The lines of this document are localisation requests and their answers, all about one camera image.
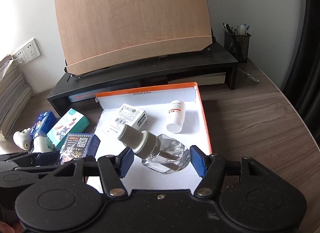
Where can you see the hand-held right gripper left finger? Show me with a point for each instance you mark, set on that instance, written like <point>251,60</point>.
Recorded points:
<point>126,160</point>

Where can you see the white pill bottle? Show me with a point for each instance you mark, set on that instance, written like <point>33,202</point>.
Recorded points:
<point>175,115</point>

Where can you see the small white carton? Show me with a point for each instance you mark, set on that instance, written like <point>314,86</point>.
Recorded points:
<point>132,112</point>

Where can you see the orange and white cardboard box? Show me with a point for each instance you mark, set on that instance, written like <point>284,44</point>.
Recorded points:
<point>155,105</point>

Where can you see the dark playing card box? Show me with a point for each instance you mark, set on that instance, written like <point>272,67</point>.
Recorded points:
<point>80,145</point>

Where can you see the black monitor riser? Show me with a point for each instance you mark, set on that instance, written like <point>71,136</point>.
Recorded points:
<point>200,59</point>

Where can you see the clear pen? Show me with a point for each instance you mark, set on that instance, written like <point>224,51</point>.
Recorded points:
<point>247,74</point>

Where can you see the beige book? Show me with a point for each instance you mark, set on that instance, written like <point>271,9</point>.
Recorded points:
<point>200,79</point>

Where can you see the black mesh pen holder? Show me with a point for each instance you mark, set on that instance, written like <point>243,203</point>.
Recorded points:
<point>237,45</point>

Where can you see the white wall socket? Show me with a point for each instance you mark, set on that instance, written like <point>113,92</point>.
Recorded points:
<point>32,49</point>
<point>19,55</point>

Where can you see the blue plastic box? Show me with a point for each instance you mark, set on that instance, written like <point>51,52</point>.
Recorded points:
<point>42,121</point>

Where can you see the teal carton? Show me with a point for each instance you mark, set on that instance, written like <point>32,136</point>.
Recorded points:
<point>72,122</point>

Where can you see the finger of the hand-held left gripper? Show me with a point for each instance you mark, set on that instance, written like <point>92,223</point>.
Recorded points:
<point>48,158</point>

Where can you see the wooden book stand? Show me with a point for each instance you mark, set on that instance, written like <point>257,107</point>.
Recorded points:
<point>132,17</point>

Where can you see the black pen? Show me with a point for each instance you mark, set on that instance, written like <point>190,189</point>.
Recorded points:
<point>227,28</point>

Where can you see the stack of books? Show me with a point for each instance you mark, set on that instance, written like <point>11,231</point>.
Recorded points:
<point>12,92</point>

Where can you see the clear glass bottle grey cap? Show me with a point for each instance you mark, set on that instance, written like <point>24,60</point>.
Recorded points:
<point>172,152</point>

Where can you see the white ceramic figure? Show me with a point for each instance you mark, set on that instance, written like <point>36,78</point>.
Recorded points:
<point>21,139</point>

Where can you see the blue pen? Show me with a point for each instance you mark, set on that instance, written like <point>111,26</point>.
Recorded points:
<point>247,28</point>

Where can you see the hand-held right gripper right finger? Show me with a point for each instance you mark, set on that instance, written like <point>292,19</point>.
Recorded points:
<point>197,160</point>

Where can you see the white plastic device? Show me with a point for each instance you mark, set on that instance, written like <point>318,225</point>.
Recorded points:
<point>41,145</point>

